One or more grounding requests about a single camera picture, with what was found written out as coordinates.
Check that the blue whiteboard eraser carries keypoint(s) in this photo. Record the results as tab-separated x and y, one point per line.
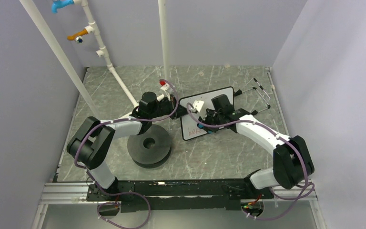
206	129

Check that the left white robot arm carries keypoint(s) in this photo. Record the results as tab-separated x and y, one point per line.
90	144

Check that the blue faucet handle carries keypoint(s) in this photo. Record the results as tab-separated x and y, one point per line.
58	4

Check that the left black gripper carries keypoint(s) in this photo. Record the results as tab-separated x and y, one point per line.
180	110

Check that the aluminium extrusion rail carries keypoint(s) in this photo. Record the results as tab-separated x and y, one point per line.
298	192
59	193

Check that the white PVC pipe frame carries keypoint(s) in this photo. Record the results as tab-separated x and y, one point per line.
92	28

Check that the black framed whiteboard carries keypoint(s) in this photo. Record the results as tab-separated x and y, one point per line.
201	102

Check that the right aluminium extrusion rail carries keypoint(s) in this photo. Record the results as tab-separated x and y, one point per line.
298	192

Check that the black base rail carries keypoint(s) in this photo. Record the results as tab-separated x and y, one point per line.
228	194

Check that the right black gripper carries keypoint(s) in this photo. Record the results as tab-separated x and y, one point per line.
205	118

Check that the orange faucet handle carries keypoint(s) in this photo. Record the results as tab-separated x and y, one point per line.
77	37

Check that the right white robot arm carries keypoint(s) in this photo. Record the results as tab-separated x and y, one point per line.
292	162

